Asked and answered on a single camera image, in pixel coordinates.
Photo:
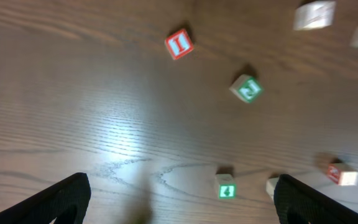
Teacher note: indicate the plain block red side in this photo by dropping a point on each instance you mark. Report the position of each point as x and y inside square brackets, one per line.
[342, 174]

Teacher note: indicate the green letter J block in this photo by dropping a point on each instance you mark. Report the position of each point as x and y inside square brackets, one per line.
[246, 88]

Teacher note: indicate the green number 4 block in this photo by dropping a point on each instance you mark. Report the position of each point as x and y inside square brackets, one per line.
[225, 186]

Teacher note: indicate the turtle picture yellow block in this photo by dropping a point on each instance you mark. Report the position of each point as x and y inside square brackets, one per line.
[314, 15]

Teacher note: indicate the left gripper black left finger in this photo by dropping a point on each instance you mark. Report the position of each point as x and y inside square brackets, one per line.
[64, 202]

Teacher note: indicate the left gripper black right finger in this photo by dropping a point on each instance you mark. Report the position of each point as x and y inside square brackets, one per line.
[298, 203]

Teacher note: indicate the blue number 2 block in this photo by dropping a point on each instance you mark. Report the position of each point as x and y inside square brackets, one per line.
[270, 186]

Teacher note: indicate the red letter I block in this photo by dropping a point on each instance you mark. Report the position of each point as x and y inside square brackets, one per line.
[179, 44]

